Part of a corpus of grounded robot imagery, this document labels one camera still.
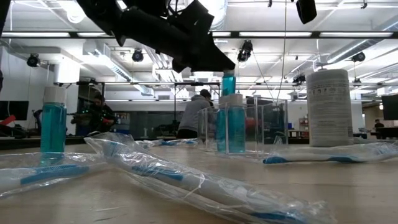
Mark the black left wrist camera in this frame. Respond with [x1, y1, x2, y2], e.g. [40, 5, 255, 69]
[167, 0, 215, 35]

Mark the black background monitor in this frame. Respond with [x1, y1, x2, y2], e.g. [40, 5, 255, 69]
[0, 100, 30, 121]
[381, 94, 398, 121]

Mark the black overhead light bar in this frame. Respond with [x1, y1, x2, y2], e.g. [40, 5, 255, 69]
[0, 30, 398, 40]

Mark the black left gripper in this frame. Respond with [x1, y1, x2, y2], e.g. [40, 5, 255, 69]
[124, 6, 236, 74]

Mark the white rectangular ceiling duct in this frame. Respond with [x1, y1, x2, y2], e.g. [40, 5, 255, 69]
[82, 42, 155, 96]

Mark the black background rig frame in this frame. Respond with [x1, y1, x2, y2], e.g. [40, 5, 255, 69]
[53, 80, 221, 138]

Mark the clear acrylic organizer box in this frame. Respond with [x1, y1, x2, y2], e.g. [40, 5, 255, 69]
[197, 95, 289, 162]

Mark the black ceiling spotlight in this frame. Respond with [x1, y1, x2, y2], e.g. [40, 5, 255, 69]
[236, 39, 254, 63]
[131, 48, 145, 63]
[351, 51, 367, 63]
[292, 73, 307, 85]
[26, 53, 40, 68]

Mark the thin hanging ceiling cable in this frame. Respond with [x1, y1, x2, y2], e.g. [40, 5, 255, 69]
[275, 0, 287, 105]

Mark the silver round ventilation duct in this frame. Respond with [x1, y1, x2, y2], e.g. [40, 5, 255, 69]
[192, 0, 229, 100]

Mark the red background bar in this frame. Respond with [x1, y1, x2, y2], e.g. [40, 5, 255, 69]
[0, 114, 16, 126]

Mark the black background workbench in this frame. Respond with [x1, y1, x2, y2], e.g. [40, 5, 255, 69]
[0, 123, 94, 150]

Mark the white wipes canister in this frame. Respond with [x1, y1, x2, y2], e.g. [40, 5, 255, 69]
[306, 68, 354, 147]

